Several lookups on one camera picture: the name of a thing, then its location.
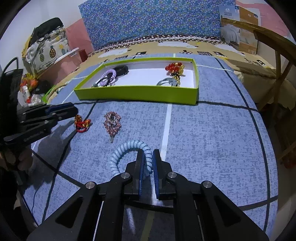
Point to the red bead hair clip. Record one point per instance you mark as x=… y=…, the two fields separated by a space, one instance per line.
x=175 y=70

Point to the green shallow cardboard box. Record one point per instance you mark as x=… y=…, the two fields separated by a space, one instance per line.
x=141 y=82

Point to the white plastic bag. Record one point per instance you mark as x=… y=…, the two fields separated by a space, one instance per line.
x=26 y=99

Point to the wooden table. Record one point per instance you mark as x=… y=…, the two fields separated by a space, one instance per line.
x=277 y=50

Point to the cardboard box with picture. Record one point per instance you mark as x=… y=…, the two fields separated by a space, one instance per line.
x=240 y=39

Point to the blue grid bedspread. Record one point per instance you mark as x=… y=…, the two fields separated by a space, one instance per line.
x=221 y=139

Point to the pineapple print bag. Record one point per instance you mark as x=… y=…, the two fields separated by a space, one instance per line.
x=46 y=50

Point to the person left hand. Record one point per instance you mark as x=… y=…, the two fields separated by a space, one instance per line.
x=22 y=161

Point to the black wristband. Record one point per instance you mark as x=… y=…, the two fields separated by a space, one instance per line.
x=121 y=70

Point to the blue patterned headboard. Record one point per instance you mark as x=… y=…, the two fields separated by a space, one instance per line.
x=112 y=21

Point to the black cord round charm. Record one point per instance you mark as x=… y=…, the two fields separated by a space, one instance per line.
x=104 y=82

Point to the black clothing pile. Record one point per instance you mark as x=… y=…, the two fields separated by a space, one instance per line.
x=46 y=28

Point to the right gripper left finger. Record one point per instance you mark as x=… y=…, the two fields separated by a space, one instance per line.
x=95 y=211

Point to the tan cartoon bed sheet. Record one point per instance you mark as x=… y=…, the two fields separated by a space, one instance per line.
x=256 y=74

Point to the red gold knot ornament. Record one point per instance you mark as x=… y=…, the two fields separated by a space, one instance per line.
x=81 y=125

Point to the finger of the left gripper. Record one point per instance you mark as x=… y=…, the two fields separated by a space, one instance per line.
x=51 y=119
x=44 y=109

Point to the pink rhinestone hair clip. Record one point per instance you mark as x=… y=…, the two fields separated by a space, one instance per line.
x=112 y=124

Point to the pink storage box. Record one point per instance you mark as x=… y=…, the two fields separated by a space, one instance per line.
x=65 y=64

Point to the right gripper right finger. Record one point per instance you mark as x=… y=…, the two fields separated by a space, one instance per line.
x=201 y=210

